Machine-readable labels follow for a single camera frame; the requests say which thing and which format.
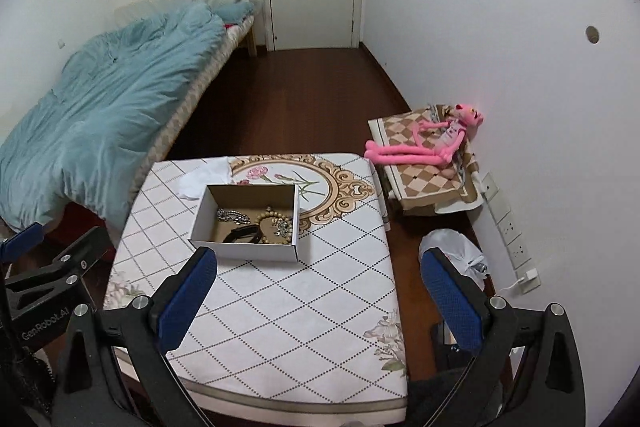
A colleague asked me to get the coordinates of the white tissue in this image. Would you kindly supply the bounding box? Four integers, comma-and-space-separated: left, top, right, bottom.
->
179, 158, 234, 202

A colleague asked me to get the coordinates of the wooden bead bracelet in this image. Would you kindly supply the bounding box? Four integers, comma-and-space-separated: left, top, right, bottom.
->
255, 205, 296, 248

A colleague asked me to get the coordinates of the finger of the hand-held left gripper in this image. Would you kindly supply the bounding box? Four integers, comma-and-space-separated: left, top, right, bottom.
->
5, 226, 110, 310
0, 222, 45, 264

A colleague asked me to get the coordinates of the white diamond-pattern tablecloth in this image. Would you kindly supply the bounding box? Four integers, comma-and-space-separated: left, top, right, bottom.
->
102, 152, 409, 414

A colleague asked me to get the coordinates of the bed with patterned mattress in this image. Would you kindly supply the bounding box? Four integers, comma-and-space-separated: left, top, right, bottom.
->
0, 0, 264, 235

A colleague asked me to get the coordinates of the white plastic bag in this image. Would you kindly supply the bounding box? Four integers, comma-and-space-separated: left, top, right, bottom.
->
419, 229, 490, 293

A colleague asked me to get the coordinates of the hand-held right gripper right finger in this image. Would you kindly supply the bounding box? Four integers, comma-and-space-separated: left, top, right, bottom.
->
420, 248, 587, 427

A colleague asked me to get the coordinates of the black smartwatch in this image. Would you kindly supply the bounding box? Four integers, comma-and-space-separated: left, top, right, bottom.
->
222, 225, 264, 246

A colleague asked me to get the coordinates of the silver link bracelet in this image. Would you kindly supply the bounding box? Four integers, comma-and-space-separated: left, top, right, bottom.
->
216, 207, 251, 226

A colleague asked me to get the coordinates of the white power strip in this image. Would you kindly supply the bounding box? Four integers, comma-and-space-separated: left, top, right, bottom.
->
480, 172, 542, 296

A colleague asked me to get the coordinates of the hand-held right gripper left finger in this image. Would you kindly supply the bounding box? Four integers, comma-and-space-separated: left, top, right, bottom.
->
52, 246, 218, 427

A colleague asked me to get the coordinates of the blue duvet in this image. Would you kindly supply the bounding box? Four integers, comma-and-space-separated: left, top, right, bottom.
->
0, 2, 256, 233

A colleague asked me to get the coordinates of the cardboard box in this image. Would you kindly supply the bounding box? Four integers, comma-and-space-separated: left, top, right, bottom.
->
188, 183, 301, 264

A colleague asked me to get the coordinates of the pink plush toy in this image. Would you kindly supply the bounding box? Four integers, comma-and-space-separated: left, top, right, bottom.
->
364, 103, 487, 168

